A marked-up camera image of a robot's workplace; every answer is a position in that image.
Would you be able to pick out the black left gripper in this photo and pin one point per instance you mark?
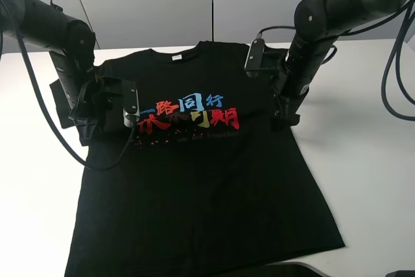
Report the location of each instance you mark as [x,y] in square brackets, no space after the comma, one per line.
[96,107]

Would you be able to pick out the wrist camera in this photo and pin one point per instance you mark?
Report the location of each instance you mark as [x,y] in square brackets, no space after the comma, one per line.
[252,65]
[131,112]

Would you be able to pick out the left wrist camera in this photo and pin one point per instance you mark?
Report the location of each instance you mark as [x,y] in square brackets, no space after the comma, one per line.
[131,112]

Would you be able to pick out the black printed t-shirt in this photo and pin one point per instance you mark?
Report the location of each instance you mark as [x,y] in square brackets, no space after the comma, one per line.
[203,184]

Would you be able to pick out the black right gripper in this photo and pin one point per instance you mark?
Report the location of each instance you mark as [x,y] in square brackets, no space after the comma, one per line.
[286,105]

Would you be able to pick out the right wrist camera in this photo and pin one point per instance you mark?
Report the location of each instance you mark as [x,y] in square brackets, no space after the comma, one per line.
[252,65]

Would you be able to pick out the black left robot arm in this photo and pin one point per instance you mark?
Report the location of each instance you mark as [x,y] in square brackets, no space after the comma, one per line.
[69,41]

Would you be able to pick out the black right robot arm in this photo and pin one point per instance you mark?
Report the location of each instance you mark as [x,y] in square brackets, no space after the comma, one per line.
[318,25]

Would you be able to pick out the black object bottom right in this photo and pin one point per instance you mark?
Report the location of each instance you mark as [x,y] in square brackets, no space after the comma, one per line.
[401,273]

